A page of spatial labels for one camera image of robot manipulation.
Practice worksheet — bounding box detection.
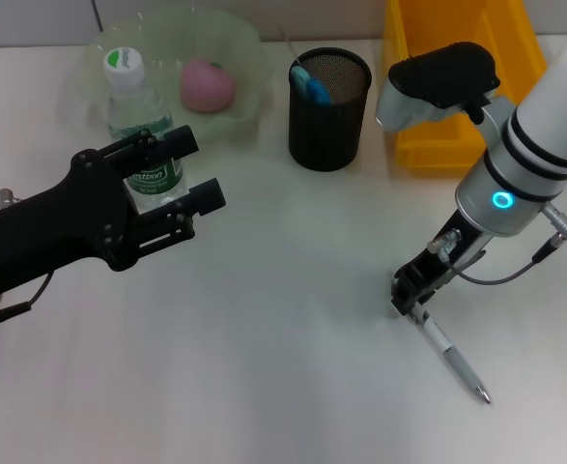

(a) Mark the left gripper cable with connector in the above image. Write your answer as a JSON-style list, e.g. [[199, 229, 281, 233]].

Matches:
[[0, 188, 55, 339]]

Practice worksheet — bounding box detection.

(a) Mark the black mesh pen holder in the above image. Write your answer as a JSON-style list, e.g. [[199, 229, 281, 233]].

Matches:
[[288, 46, 373, 172]]

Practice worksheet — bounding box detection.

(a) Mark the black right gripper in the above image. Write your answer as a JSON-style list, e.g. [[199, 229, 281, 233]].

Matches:
[[389, 210, 490, 315]]

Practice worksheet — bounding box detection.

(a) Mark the yellow plastic bin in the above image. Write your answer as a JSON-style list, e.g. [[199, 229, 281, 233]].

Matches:
[[382, 0, 548, 173]]

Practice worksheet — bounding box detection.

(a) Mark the green translucent fruit plate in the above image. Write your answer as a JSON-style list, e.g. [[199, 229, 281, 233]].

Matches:
[[85, 4, 274, 145]]

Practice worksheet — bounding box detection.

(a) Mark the pink toy peach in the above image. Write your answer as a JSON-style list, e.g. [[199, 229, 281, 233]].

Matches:
[[180, 57, 239, 113]]

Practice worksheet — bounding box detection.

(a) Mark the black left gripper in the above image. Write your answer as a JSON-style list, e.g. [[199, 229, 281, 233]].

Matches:
[[0, 149, 142, 295]]

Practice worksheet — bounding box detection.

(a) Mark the silver pen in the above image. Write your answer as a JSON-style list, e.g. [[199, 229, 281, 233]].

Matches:
[[408, 308, 492, 405]]

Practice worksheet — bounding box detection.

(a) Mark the clear bottle green label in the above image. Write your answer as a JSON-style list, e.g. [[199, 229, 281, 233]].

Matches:
[[102, 46, 187, 214]]

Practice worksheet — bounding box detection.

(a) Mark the gripper cable with connector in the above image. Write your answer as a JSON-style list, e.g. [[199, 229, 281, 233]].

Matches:
[[0, 188, 55, 339], [427, 205, 567, 286]]

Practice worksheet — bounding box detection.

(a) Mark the clear plastic ruler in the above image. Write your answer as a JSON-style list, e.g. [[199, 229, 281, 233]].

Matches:
[[280, 26, 302, 64]]

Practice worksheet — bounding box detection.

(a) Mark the right gripper cable with connector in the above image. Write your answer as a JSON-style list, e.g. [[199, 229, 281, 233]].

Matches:
[[427, 205, 567, 286]]

